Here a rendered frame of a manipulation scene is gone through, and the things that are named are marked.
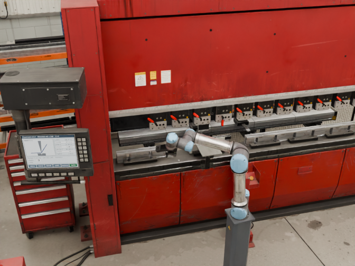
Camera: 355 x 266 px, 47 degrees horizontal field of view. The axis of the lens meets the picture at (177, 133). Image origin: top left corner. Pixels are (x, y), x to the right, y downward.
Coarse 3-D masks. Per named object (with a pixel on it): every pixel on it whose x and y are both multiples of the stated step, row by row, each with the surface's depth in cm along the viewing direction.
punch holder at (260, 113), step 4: (268, 100) 372; (272, 100) 373; (256, 104) 376; (260, 104) 372; (264, 104) 373; (268, 104) 374; (272, 104) 375; (256, 108) 377; (264, 108) 375; (268, 108) 376; (272, 108) 377; (256, 112) 379; (260, 112) 376; (264, 112) 378; (268, 112) 378; (272, 112) 379; (256, 116) 380; (260, 116) 378; (264, 116) 379; (268, 116) 380
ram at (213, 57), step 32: (128, 32) 312; (160, 32) 318; (192, 32) 324; (224, 32) 330; (256, 32) 337; (288, 32) 344; (320, 32) 351; (352, 32) 359; (128, 64) 324; (160, 64) 330; (192, 64) 337; (224, 64) 344; (256, 64) 351; (288, 64) 359; (320, 64) 367; (352, 64) 376; (128, 96) 337; (160, 96) 344; (192, 96) 351; (224, 96) 359; (288, 96) 375
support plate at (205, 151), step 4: (196, 144) 371; (200, 148) 365; (204, 148) 365; (208, 148) 365; (212, 148) 365; (200, 152) 360; (204, 152) 360; (208, 152) 360; (212, 152) 360; (216, 152) 360; (220, 152) 360; (204, 156) 355
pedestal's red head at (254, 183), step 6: (252, 162) 375; (246, 174) 368; (252, 174) 376; (258, 174) 368; (246, 180) 364; (252, 180) 373; (258, 180) 369; (246, 186) 367; (252, 186) 369; (258, 186) 371
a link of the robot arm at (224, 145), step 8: (192, 136) 294; (200, 136) 294; (208, 136) 295; (200, 144) 296; (208, 144) 293; (216, 144) 292; (224, 144) 292; (232, 144) 291; (240, 144) 291; (232, 152) 291; (248, 152) 291
